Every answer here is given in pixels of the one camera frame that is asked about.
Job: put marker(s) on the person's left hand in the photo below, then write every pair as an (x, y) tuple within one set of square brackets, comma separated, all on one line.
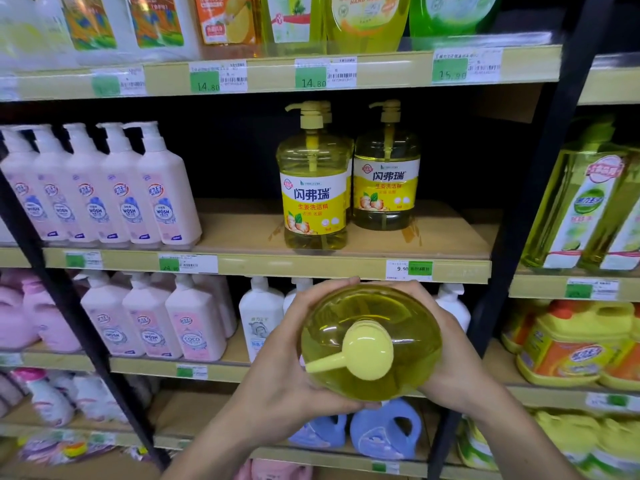
[(272, 384)]

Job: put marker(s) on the orange bottle lemon label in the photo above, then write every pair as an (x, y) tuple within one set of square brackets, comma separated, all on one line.
[(225, 19)]

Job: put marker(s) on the purple yellow detergent pouch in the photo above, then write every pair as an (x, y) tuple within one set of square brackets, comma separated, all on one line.
[(65, 449)]

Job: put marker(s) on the round yellow hand wash bottle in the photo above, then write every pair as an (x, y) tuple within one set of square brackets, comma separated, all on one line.
[(367, 17)]

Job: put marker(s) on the round green hand wash bottle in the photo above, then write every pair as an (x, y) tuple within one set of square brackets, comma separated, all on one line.
[(455, 12)]

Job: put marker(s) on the person's right hand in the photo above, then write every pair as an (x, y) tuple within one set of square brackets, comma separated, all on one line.
[(460, 369)]

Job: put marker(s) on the yellow orange detergent jug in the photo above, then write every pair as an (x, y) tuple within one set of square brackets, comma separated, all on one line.
[(517, 329), (625, 359), (575, 349)]

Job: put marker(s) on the flat pink bottle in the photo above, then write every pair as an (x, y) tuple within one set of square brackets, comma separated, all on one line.
[(275, 472)]

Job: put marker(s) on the tall yellow green bottle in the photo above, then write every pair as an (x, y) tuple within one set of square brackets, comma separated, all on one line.
[(290, 17)]

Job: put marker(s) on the pink detergent jug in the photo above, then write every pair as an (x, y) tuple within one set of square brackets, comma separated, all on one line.
[(15, 324), (52, 324)]

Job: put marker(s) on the white baby label bottle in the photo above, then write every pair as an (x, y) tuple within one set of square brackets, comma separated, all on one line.
[(295, 294), (260, 314)]

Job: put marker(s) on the white bottle colourful label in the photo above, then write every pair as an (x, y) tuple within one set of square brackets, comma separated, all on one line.
[(87, 24), (155, 22)]

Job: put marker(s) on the round white bottle green pump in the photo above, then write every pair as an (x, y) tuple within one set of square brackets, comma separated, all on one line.
[(25, 34)]

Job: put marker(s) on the green white price tag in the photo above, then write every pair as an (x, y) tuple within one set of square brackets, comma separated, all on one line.
[(592, 289), (218, 77), (188, 263), (467, 66), (409, 270), (9, 89), (612, 403), (192, 372), (326, 73), (10, 359), (385, 467), (84, 260), (119, 82)]

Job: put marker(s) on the light blue detergent jug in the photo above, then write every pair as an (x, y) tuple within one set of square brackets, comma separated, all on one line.
[(375, 434), (320, 432)]

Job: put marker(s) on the wooden shelf rack black frame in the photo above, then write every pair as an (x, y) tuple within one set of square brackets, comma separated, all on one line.
[(450, 234)]

